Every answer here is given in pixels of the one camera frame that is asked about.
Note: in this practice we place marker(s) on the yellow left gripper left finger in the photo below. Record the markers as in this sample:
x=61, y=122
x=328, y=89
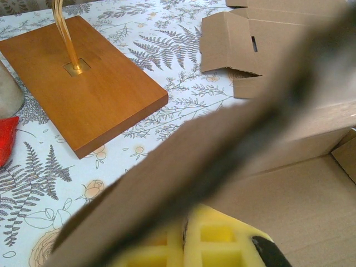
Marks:
x=167, y=258

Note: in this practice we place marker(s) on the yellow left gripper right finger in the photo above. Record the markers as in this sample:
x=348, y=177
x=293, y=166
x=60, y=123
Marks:
x=236, y=250

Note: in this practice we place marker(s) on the brown cardboard box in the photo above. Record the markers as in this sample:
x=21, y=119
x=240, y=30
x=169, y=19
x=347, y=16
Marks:
x=278, y=211
x=228, y=41

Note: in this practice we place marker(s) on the red snack packet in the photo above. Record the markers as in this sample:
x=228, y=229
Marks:
x=7, y=139

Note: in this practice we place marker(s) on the floral table cover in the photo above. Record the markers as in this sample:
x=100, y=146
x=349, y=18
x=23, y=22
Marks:
x=180, y=36

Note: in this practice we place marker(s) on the glass jar black lid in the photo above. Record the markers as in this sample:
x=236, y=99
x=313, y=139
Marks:
x=8, y=94

